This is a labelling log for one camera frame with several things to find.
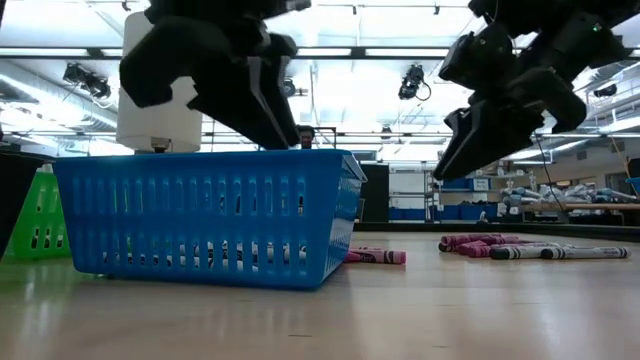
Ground light pink crayon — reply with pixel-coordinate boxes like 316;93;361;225
344;248;408;265

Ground black aluminium table frame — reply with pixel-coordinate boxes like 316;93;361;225
353;221;640;244

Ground person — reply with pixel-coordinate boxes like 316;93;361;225
297;124;317;150

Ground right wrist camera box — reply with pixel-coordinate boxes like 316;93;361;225
438;22;517;94

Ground grey plastic-wrapped items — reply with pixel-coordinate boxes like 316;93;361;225
501;183;639;205

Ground black overhead rig beam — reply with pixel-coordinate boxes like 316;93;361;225
0;46;640;62

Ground green plastic basket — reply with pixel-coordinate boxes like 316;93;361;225
5;163;74;261

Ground black panel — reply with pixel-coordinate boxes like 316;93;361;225
355;163;391;224

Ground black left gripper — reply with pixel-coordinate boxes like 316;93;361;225
118;0;311;150

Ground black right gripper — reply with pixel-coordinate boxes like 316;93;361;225
433;47;587;182

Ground silver ventilation duct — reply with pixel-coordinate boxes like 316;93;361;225
0;74;119;132

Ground wooden workbench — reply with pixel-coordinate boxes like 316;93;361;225
519;201;640;213

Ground blue storage bin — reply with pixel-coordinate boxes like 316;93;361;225
441;175;474;191
432;203;499;222
389;207;427;222

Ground black plastic basket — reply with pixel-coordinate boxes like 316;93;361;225
0;152;55;261

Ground white cylinder table lamp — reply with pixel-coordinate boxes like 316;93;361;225
115;10;204;155

